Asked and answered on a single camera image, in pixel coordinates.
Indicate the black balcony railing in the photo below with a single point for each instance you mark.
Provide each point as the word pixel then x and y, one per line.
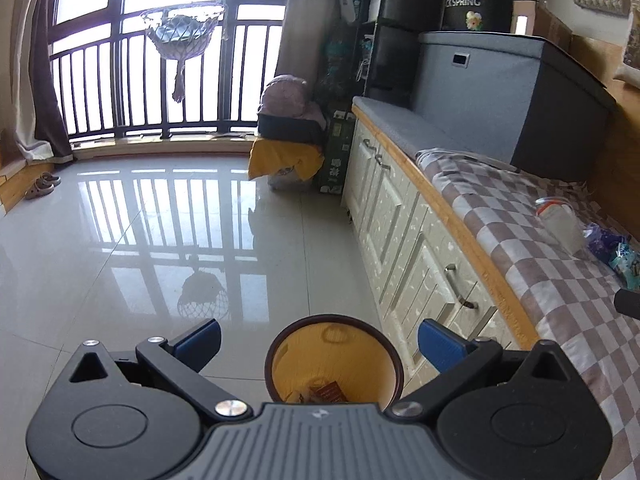
pixel 119 80

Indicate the black drawer tower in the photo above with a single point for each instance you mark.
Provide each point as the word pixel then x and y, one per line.
pixel 400 50

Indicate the grey-brown curtain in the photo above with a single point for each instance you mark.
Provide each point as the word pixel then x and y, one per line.
pixel 305 20

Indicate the wooden back panel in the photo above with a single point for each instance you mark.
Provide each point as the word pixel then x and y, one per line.
pixel 620 160

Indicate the clear plastic container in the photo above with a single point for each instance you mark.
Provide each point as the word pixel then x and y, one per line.
pixel 562 230

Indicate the white wooden-top bench cabinet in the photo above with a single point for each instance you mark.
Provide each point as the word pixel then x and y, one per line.
pixel 380 210

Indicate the brown curtain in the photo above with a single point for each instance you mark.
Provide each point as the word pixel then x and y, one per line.
pixel 45 60

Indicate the pink cushion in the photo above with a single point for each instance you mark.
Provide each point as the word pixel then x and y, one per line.
pixel 282 95

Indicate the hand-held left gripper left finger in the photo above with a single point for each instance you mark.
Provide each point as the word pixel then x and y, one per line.
pixel 200 342

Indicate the hanging net basket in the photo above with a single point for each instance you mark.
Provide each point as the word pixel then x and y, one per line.
pixel 180 35

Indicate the white paper roll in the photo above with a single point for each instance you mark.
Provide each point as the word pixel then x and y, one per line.
pixel 375 5

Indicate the white toilet paper pack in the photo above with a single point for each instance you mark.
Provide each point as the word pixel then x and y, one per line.
pixel 350 0

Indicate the green carton box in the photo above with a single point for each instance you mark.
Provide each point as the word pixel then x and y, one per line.
pixel 335 160

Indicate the white curtain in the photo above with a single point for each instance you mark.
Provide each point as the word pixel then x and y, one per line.
pixel 20 85

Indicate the dark soft case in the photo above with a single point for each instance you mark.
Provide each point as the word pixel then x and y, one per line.
pixel 290 130

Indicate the white printed bag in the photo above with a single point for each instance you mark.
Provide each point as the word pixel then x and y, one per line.
pixel 290 177

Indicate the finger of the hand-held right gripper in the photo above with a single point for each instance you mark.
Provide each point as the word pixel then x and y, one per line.
pixel 629 302

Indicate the beige slipper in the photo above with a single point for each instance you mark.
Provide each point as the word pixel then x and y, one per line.
pixel 39 190
pixel 50 178

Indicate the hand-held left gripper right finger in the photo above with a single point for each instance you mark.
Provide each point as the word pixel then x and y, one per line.
pixel 440 345

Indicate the teal snack packet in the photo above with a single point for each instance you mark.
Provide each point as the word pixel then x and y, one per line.
pixel 625 265

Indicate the grey fabric storage box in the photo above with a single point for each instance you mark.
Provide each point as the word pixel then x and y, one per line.
pixel 475 90

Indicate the brown cardboard box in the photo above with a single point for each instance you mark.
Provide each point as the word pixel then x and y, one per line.
pixel 545 22

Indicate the yellow cloth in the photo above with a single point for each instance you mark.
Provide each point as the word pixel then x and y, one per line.
pixel 280 155

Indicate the wood-look bin with brown rim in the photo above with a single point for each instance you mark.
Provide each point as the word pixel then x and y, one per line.
pixel 350 360

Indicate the checkered blanket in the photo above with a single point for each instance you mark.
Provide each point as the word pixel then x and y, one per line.
pixel 525 260

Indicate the brown cardboard piece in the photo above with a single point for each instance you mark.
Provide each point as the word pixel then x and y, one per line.
pixel 327 391

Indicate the black round box with flower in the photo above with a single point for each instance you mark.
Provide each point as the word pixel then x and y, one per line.
pixel 475 15

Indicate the low wooden platform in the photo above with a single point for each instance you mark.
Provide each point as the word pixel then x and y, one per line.
pixel 20 185

